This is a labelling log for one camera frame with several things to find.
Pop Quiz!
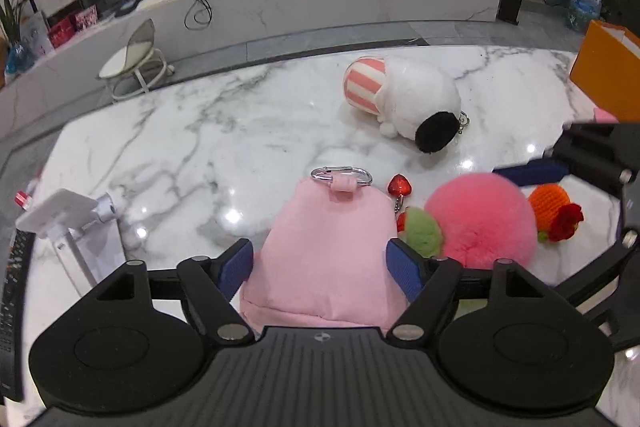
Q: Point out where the pink photo card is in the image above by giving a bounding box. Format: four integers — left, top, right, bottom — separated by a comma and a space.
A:
74, 5, 98, 32

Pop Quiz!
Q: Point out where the white phone stand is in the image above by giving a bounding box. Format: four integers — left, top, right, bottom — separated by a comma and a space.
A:
15, 188, 132, 300

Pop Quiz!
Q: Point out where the small red white object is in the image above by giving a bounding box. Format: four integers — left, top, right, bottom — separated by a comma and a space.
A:
15, 179, 41, 210

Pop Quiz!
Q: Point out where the blue glass figurine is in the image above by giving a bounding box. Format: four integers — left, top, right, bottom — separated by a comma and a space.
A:
5, 42, 36, 75

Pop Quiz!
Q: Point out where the white round chair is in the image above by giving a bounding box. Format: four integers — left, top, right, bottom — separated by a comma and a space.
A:
97, 18, 176, 102

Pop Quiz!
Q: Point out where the white black plush toy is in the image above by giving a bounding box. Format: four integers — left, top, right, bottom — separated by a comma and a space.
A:
342, 55, 463, 154

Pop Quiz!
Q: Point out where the pink backpack pouch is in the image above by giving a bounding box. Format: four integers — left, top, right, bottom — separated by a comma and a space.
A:
239, 166, 410, 338

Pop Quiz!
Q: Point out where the red heart charm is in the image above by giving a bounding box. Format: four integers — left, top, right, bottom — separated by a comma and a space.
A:
387, 173, 412, 212

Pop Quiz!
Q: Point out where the green leafy plant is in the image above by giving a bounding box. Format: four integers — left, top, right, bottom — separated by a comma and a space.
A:
0, 0, 38, 52

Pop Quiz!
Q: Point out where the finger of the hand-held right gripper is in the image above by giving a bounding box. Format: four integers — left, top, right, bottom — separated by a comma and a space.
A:
552, 227, 640, 310
492, 122, 640, 196

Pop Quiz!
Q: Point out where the orange storage box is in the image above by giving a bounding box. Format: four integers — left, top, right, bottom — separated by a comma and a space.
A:
570, 20, 640, 122

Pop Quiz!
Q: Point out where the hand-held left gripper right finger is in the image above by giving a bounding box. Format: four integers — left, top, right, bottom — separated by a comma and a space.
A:
386, 238, 551, 344

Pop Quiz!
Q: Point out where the orange crochet toy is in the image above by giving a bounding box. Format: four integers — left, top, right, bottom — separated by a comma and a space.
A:
527, 184, 585, 244

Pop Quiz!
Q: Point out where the large water bottle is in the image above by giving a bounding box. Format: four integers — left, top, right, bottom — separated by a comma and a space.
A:
565, 0, 601, 32

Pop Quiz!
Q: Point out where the pink fluffy ball keychain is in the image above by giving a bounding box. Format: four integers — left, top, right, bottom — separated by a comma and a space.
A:
400, 172, 540, 269

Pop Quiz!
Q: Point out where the black remote control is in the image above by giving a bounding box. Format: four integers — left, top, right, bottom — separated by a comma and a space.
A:
0, 229, 33, 403

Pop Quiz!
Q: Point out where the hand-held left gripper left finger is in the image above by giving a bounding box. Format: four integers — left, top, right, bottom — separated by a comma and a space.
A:
95, 238, 256, 345

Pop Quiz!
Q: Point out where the red gift box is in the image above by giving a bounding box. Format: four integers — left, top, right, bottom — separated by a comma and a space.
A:
47, 18, 76, 48

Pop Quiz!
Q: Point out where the black cable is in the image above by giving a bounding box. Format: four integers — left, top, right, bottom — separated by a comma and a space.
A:
184, 0, 211, 30

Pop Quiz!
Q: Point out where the picture frame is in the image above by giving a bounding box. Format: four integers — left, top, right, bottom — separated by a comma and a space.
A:
22, 14, 55, 55

